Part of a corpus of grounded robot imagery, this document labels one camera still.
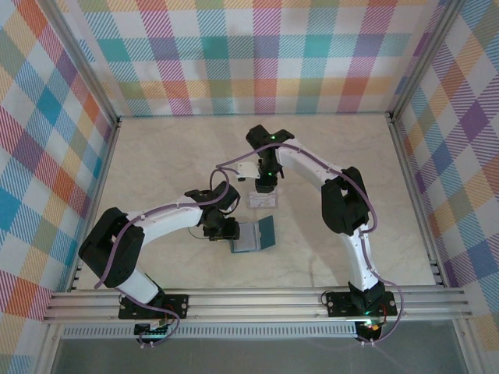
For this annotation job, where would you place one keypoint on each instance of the white patterned credit card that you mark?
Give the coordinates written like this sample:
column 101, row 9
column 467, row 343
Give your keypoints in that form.
column 265, row 200

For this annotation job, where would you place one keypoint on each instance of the teal leather card holder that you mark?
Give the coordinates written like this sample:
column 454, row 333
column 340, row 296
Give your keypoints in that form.
column 267, row 231

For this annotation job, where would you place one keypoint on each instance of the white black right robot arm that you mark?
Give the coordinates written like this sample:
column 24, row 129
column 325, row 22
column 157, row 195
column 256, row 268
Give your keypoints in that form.
column 304, row 163

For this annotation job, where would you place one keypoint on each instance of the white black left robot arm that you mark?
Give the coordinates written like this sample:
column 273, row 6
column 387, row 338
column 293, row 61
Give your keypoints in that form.
column 163, row 218

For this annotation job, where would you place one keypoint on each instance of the aluminium front mounting rail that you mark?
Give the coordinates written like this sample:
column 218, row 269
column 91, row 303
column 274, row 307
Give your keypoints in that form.
column 253, row 304

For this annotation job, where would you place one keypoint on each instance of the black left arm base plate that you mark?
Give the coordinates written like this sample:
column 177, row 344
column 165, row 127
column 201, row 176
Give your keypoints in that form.
column 177, row 305

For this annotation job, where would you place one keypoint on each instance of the aluminium left side rail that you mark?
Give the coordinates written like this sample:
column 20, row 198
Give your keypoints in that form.
column 97, row 195

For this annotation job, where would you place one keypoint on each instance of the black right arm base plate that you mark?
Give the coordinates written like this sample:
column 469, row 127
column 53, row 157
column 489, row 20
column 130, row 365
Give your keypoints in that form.
column 339, row 304

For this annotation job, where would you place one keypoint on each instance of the aluminium right side rail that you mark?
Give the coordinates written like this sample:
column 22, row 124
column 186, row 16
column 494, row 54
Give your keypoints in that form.
column 416, row 195

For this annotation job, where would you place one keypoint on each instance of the aluminium right corner post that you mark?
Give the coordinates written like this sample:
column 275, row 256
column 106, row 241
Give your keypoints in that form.
column 425, row 58

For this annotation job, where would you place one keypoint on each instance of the aluminium corner post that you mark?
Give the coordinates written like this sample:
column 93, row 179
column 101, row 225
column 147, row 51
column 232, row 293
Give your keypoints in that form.
column 425, row 58
column 86, row 58

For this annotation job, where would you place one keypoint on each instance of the aluminium left corner post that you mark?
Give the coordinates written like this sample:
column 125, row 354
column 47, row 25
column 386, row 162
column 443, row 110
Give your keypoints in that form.
column 86, row 58

